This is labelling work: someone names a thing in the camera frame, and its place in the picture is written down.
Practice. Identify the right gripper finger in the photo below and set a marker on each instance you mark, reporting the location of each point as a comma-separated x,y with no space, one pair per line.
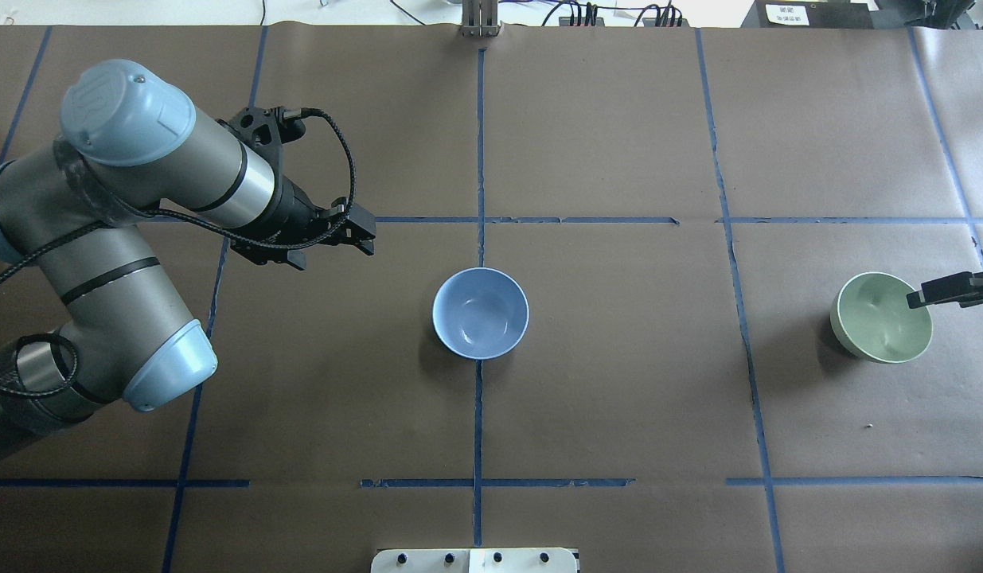
964,288

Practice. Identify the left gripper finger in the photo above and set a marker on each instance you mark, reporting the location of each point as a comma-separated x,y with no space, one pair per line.
360,225
365,245

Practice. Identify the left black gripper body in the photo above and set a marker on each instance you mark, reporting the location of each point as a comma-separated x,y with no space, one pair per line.
294,208

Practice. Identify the green bowl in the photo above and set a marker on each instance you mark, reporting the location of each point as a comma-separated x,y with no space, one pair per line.
872,320

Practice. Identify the blue bowl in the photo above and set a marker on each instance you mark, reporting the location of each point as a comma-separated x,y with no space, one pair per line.
480,313

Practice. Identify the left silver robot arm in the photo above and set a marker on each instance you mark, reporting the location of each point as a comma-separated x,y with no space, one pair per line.
133,148

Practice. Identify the black orange connector strip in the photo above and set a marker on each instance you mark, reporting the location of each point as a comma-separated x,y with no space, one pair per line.
586,14

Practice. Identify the black power adapter box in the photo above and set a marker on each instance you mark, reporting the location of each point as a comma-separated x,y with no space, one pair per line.
808,14

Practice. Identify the aluminium frame post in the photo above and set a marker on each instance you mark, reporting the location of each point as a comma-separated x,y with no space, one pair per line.
480,18

